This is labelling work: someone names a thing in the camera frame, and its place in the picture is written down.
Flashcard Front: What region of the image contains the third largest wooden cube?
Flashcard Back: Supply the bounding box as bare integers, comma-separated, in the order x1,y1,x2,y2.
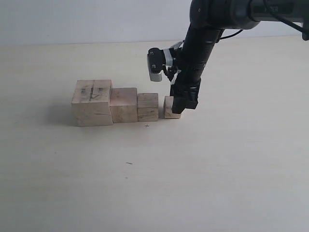
137,93,159,122

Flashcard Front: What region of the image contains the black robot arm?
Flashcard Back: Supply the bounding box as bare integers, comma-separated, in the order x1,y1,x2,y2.
170,0,309,114

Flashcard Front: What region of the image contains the second largest wooden cube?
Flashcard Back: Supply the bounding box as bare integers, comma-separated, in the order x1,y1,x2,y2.
110,87,138,123

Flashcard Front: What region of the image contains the largest marked wooden cube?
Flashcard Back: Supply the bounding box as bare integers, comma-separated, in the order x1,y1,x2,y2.
71,80,113,127

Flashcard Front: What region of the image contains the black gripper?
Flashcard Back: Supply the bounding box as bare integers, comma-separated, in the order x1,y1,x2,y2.
170,26,224,114

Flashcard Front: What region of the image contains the black cable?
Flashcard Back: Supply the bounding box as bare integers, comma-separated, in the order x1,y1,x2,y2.
164,0,309,84

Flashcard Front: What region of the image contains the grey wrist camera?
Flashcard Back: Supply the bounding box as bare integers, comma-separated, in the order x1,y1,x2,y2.
147,48,173,82

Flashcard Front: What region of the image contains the smallest wooden cube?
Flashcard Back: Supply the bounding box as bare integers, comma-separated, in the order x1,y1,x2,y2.
164,96,181,119

